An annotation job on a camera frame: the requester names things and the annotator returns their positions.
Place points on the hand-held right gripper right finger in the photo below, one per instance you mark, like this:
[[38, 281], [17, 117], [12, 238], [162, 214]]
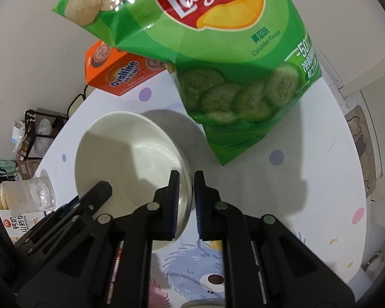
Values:
[[199, 207]]

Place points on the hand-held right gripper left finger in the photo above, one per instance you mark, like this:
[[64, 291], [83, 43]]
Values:
[[175, 207]]

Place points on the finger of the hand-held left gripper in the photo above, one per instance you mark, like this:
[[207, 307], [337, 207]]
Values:
[[93, 197]]

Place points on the white ceramic bowl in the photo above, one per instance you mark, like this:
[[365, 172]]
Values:
[[125, 160]]

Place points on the clear round biscuit package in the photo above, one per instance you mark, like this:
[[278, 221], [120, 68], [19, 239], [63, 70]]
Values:
[[25, 195]]

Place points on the pale green cup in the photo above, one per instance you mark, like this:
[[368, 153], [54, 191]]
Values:
[[4, 168]]

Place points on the orange drink powder box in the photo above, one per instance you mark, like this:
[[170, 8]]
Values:
[[122, 73]]

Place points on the green potato chips bag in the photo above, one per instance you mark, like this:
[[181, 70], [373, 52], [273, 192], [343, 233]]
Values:
[[231, 70]]

